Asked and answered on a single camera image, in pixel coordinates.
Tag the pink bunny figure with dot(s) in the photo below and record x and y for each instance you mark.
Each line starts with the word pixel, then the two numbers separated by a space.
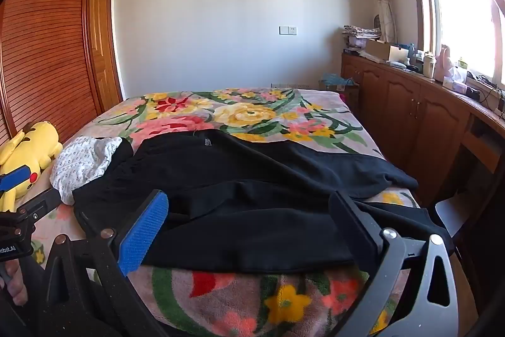
pixel 444 62

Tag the floral blanket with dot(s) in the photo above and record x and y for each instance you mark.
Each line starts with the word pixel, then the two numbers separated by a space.
pixel 244 116

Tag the white patterned cloth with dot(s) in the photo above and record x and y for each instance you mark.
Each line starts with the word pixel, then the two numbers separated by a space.
pixel 83 163

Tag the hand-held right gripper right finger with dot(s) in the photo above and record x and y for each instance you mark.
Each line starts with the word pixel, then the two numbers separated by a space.
pixel 355 232

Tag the wooden panel door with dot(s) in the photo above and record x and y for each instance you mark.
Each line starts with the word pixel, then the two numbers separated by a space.
pixel 100 45

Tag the louvered wooden wardrobe door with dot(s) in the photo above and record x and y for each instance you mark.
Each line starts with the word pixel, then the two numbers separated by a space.
pixel 47 45

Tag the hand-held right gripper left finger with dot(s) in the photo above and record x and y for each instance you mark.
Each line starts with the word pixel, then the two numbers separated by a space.
pixel 144 230

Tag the flat cardboard box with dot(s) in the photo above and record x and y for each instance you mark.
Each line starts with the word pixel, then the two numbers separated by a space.
pixel 384 50

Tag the white wall socket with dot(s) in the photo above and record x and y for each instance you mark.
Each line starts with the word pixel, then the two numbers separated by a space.
pixel 288 30

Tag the dark chair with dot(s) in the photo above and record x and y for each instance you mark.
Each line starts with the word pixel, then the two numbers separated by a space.
pixel 451 214

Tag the person's left hand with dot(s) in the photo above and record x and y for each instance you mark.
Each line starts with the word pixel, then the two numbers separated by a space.
pixel 17 283

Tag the yellow plush toy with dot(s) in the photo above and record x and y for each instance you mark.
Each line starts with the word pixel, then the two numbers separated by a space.
pixel 35 143

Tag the pale cup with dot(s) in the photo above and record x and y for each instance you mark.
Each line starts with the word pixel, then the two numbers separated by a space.
pixel 429 65

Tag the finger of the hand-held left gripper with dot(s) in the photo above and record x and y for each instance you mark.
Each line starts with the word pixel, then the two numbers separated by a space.
pixel 41 202
pixel 15 181

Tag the black pants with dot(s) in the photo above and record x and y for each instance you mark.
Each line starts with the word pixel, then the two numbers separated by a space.
pixel 256 202

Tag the tissue pack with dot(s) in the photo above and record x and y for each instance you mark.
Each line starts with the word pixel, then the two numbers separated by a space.
pixel 453 78

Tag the teal cloth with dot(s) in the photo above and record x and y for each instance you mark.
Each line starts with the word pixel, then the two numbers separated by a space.
pixel 335 79

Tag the open cardboard box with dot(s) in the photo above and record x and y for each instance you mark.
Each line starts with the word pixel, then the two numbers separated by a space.
pixel 343 92

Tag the wooden framed window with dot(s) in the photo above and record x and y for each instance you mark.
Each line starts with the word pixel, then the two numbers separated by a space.
pixel 461 5

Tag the stack of papers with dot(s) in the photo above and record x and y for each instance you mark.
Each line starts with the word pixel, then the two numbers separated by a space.
pixel 361 37

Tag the long wooden cabinet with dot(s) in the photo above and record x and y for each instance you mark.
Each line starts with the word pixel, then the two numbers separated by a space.
pixel 398 112

